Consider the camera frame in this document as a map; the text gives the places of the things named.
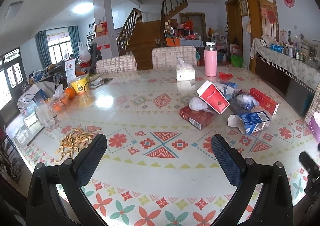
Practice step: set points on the green plastic bag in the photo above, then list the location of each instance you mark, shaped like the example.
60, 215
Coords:
236, 61

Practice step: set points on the bag of oranges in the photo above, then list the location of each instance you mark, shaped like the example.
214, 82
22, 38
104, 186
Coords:
59, 101

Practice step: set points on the clear plastic cup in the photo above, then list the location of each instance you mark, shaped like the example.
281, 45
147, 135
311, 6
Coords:
44, 115

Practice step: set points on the crumpled blue plastic wrapper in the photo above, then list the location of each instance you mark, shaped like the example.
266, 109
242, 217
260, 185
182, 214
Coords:
246, 101

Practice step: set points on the blue and white wrapper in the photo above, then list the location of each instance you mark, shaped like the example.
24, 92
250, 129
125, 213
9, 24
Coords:
227, 91

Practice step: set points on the crumpled white plastic bag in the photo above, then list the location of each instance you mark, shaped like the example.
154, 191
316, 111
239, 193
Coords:
197, 104

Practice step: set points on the blue toothpaste box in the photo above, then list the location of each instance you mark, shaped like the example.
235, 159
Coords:
248, 123

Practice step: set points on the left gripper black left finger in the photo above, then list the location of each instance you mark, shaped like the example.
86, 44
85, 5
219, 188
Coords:
44, 205

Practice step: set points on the purple perforated waste basket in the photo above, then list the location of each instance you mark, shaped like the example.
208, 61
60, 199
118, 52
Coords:
315, 125

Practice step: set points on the pink water bottle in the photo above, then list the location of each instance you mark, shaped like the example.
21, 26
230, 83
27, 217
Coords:
210, 59

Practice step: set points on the sideboard with lace cloth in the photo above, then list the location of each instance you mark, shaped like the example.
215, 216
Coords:
293, 79

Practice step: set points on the orange fruit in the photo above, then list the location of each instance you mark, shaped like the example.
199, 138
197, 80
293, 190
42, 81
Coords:
71, 92

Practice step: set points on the pile of dried peels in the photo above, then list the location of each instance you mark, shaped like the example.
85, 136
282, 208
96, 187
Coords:
77, 140

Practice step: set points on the dark red cigarette box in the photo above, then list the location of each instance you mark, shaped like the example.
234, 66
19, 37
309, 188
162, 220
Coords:
199, 119

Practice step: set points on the red and white carton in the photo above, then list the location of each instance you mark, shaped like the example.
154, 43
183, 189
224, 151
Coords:
210, 94

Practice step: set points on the long red cigarette carton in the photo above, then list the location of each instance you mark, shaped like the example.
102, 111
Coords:
264, 101

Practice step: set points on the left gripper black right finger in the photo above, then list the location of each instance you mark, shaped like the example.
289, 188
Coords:
274, 204

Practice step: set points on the yellow instant noodle cup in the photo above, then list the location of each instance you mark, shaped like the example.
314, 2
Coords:
81, 84

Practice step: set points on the wooden staircase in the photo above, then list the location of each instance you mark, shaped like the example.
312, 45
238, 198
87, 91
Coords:
139, 38

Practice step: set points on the white tissue pack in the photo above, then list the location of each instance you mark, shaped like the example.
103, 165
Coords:
184, 71

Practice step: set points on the red plastic wrapper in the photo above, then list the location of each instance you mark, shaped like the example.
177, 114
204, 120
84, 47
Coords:
225, 76

